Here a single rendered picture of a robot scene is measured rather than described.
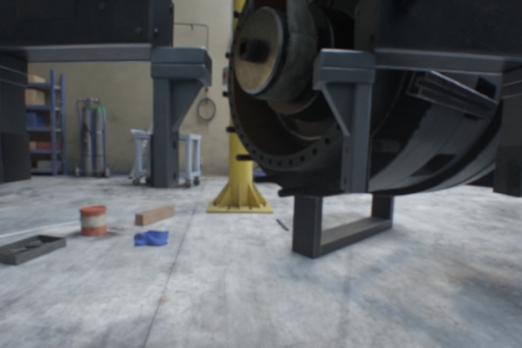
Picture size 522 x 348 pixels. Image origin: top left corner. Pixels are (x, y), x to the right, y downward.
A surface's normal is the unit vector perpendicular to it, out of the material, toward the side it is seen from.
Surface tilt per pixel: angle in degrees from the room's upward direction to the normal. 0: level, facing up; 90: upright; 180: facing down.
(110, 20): 90
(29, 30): 90
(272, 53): 90
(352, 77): 90
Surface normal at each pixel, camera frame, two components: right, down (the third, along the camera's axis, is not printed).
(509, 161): -1.00, -0.03
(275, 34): -0.82, 0.04
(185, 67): -0.01, 0.10
